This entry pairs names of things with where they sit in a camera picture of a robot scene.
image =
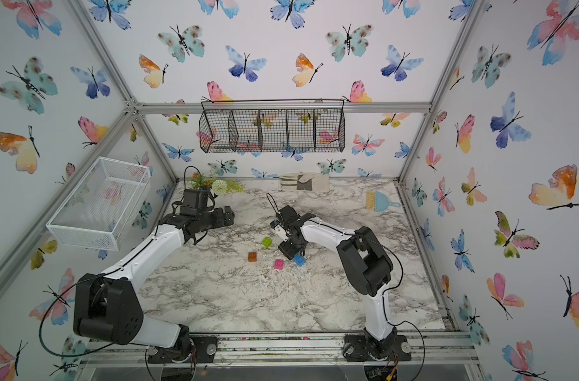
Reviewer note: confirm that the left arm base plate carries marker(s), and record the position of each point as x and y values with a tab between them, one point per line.
193	350

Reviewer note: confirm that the black wire basket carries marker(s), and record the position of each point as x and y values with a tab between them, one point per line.
272	126

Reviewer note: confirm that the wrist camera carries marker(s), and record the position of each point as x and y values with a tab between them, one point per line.
279	229
195	202

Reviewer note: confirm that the white mesh basket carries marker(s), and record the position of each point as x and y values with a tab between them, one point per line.
104	201

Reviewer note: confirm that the white flower pot plant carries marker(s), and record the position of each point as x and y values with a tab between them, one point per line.
217	186

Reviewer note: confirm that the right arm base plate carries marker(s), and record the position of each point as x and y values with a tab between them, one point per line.
364	347

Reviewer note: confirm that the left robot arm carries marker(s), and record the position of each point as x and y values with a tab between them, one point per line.
106	305

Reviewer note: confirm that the green lego brick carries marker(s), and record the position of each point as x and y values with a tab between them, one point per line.
267	242

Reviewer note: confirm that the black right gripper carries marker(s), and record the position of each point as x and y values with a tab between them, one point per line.
286	251

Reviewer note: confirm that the light blue lego brick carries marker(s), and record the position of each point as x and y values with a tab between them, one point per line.
299	260

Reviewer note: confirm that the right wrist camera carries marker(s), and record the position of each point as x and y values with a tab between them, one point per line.
279	229

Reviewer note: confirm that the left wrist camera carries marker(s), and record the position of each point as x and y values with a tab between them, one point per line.
195	202

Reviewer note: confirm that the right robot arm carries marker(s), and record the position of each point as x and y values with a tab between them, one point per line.
365	261

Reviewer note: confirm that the blue hand brush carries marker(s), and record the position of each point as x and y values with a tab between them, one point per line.
378	202

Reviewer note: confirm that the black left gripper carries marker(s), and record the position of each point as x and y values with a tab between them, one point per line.
220	217

